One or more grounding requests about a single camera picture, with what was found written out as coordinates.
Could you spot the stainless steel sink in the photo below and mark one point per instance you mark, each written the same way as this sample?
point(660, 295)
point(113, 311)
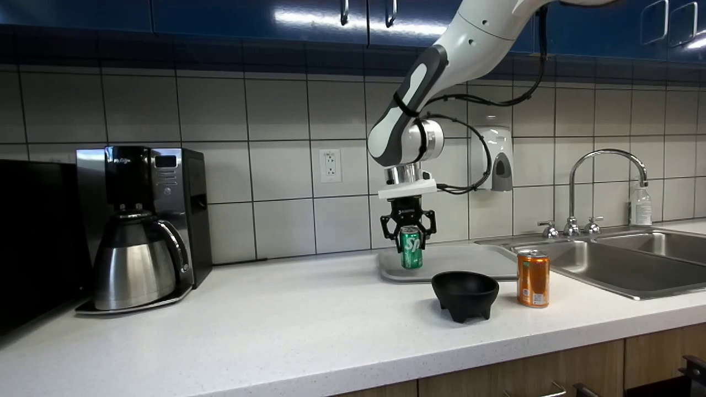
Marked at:
point(625, 266)

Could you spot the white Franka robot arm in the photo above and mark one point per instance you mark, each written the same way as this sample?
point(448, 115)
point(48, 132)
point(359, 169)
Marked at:
point(455, 51)

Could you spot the dark object below counter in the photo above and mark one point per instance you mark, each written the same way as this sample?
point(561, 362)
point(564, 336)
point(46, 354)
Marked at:
point(695, 375)

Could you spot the orange soda can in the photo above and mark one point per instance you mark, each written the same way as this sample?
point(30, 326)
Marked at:
point(533, 279)

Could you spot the white wall outlet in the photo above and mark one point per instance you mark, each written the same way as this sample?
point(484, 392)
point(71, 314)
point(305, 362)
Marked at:
point(329, 166)

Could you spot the chrome faucet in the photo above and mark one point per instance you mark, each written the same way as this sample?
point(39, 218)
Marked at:
point(572, 200)

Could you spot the stainless steel carafe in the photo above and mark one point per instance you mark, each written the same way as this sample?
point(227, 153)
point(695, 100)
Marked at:
point(135, 268)

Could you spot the blue glossy wall cabinets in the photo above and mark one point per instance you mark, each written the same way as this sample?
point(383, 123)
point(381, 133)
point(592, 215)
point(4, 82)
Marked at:
point(185, 19)

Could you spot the green soda can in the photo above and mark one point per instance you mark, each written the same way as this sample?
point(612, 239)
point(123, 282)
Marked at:
point(411, 255)

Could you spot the black stone bowl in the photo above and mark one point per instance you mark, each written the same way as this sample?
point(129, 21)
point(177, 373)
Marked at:
point(464, 295)

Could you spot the white soap dispenser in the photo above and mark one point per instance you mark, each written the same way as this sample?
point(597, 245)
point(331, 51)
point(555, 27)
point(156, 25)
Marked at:
point(499, 158)

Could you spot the black microwave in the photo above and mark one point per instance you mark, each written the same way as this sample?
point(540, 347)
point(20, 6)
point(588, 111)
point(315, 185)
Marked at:
point(37, 243)

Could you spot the black steel coffee maker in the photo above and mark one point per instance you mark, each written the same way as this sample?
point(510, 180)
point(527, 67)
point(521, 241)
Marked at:
point(189, 200)

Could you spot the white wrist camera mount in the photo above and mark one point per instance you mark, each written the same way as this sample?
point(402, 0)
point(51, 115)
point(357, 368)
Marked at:
point(409, 189)

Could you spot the wooden base cabinets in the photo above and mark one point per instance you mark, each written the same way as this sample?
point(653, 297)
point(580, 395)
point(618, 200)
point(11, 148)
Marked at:
point(575, 368)

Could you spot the clear soap bottle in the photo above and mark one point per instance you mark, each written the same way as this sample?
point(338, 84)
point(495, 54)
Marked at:
point(642, 211)

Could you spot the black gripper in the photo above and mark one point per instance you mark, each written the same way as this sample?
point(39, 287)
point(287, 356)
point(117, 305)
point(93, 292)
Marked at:
point(409, 208)

